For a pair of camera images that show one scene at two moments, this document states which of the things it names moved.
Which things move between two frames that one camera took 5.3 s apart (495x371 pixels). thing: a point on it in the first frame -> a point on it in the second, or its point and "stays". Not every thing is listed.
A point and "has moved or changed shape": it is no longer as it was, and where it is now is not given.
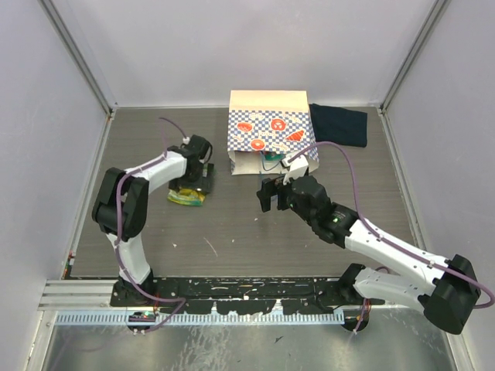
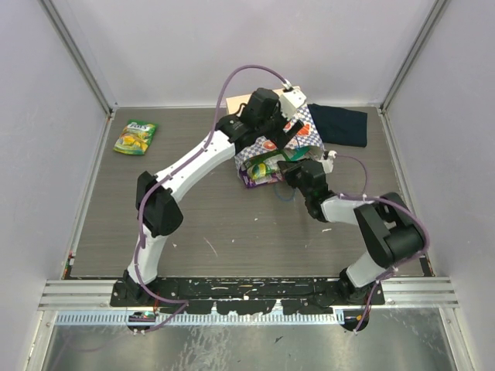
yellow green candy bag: (186, 196) -> (135, 137)
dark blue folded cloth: (340, 125) stays
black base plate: (247, 295) stays
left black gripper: (202, 182) -> (278, 138)
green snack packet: (272, 156) -> (302, 153)
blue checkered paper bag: (265, 127) has moved or changed shape
